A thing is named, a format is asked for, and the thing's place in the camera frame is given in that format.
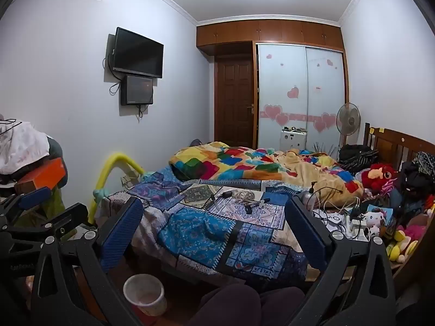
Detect wooden overhead cabinet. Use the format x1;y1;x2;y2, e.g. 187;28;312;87
196;20;344;55

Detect colourful patchwork quilt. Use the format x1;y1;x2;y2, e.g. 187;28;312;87
169;142;366;204

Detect dark clothes pile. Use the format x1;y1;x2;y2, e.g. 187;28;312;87
397;151;435;208

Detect wooden headboard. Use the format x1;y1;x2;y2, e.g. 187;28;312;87
363;122;435;174

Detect red plush toy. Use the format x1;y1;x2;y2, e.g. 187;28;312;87
361;163;399;191

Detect white power strip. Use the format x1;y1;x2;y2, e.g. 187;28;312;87
346;218;372;242

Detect yellow plush toy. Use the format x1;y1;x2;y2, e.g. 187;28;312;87
386;230;418;262

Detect green cloth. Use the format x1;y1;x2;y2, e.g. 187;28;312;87
34;187;67;221

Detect silver bottle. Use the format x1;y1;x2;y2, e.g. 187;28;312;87
299;190;315;211

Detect grey cushion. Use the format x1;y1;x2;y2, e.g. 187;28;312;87
48;136;65;164

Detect standing fan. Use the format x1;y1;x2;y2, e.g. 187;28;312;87
336;102;361;157

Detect small black wall monitor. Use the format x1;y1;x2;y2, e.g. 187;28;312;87
120;75;155;106

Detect brown wooden door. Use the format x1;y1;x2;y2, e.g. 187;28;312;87
215;54;256;149

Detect person's legs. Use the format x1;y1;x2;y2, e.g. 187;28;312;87
190;283;306;326

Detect sliding door wardrobe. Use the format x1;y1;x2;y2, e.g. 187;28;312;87
253;42;350;152

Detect white cloth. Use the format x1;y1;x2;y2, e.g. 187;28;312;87
0;120;51;175

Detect orange box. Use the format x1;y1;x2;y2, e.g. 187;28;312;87
14;157;67;195

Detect black wall television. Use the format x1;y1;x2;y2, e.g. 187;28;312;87
108;26;164;79

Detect white cat plush toy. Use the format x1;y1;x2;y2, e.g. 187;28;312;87
361;209;388;236

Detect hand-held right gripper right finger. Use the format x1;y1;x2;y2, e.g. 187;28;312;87
285;196;398;326

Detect yellow foam tube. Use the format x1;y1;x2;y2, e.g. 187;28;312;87
86;152;145;225

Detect small white cabinet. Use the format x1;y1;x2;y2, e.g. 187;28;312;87
280;127;308;151

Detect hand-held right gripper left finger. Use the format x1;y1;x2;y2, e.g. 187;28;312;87
29;196;144;326

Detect white waste bin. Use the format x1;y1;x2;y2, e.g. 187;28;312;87
123;274;168;317

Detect black striped bag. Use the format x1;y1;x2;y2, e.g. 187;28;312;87
338;144;379;174

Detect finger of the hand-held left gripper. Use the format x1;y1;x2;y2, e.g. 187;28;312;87
0;203;89;245
0;186;52;226

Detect white cable bundle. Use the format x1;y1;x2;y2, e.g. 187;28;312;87
233;190;257;203

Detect blue patchwork bedsheet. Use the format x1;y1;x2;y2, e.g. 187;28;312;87
98;168;327;284

